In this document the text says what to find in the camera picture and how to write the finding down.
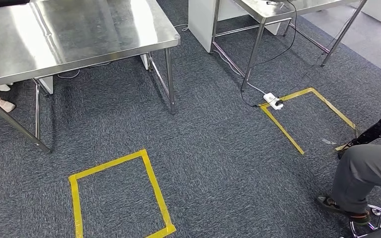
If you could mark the white power strip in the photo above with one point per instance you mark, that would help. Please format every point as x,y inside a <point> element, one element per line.
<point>272,100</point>

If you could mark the stainless steel table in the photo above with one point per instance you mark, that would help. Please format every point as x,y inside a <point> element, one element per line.
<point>266,10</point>

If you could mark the yellow floor tape square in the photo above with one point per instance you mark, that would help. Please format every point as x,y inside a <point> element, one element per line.
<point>282,129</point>
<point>154,190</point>

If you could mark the black case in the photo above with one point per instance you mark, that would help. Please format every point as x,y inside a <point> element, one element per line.
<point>9,2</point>

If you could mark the clear tape scrap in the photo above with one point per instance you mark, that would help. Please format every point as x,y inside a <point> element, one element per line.
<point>329,141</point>

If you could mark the stainless steel workbench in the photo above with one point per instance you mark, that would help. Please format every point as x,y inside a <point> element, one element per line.
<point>62,33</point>

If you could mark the black humanoid robot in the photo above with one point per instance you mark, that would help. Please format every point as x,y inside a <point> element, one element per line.
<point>378,129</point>

